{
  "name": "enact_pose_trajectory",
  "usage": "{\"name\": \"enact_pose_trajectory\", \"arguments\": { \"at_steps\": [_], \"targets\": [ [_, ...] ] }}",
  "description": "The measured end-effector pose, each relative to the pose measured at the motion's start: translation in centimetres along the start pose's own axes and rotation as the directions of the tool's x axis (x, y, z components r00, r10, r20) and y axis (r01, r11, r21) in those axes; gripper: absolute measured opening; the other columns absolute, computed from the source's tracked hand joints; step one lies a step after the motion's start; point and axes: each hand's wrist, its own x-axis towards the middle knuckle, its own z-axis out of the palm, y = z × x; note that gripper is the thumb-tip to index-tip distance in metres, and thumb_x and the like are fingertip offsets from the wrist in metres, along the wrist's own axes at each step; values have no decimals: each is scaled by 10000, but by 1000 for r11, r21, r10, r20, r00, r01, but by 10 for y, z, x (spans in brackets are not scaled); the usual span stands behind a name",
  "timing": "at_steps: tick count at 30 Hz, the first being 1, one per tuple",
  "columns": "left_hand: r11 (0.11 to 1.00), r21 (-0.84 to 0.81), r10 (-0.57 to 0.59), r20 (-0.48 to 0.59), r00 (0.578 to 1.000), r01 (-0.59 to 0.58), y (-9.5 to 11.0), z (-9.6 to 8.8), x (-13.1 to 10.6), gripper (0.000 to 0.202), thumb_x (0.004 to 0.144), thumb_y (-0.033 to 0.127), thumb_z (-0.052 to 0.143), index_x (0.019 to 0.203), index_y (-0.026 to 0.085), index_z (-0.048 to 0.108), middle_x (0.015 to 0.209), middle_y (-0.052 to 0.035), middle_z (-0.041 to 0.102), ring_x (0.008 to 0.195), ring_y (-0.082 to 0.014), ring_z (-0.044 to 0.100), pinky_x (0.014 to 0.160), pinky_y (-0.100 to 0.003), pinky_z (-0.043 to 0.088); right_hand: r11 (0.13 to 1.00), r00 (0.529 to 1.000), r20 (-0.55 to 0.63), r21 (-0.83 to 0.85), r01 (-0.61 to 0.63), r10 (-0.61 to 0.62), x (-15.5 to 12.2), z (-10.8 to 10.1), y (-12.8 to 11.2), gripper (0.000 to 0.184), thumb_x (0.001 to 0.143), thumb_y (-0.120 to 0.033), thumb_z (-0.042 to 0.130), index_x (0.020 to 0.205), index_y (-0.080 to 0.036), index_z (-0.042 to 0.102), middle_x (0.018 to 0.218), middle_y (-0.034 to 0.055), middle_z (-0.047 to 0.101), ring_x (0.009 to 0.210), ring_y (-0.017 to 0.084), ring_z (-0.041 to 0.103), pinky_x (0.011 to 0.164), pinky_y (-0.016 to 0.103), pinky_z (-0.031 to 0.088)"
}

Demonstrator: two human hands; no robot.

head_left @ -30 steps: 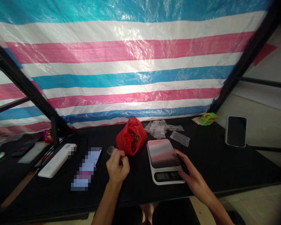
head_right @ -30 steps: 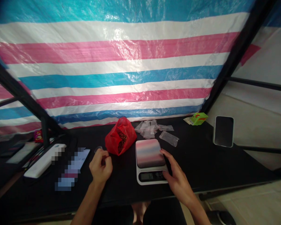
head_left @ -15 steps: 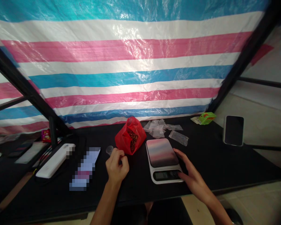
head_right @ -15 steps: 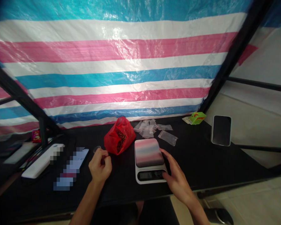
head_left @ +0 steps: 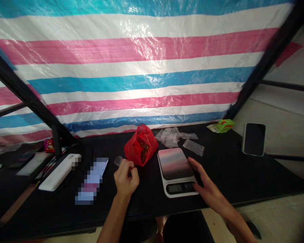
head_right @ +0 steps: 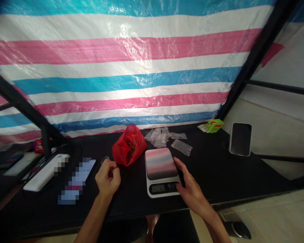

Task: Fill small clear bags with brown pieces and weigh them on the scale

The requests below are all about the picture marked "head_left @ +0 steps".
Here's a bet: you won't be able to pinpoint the person's left hand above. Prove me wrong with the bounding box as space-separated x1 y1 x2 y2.
113 160 140 199

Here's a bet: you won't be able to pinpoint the person's right hand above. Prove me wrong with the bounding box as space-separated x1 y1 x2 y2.
187 157 230 216

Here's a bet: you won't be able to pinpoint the white digital kitchen scale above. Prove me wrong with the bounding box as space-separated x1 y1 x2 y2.
157 147 201 199

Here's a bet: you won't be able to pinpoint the black flat phone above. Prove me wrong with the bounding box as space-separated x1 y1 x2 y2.
74 157 110 206

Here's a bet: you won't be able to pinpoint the red plastic bag of seeds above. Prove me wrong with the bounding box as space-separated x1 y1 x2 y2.
123 124 159 167

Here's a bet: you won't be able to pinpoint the person's legs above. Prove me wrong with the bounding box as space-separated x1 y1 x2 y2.
154 209 216 243

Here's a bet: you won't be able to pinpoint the pile of clear zip bags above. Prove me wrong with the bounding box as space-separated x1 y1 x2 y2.
154 127 205 156

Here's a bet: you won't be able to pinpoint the green carton box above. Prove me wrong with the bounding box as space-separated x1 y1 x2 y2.
214 118 236 134

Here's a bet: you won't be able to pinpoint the smartphone in white case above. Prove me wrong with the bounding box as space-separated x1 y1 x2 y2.
242 122 267 157

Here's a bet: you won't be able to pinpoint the white power bank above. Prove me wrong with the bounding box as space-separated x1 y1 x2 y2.
38 153 82 192

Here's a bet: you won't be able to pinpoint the red snack packet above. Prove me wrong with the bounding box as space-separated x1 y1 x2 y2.
44 137 54 153

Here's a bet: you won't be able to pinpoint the dark flat device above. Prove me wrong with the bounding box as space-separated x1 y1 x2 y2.
5 149 43 170

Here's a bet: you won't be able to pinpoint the brown wooden slat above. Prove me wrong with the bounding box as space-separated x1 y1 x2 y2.
0 184 36 226

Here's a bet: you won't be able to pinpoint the pink blue white striped tarp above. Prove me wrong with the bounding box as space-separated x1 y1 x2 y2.
0 0 297 150

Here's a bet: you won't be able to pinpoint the black metal frame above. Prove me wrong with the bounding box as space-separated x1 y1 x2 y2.
0 0 304 162

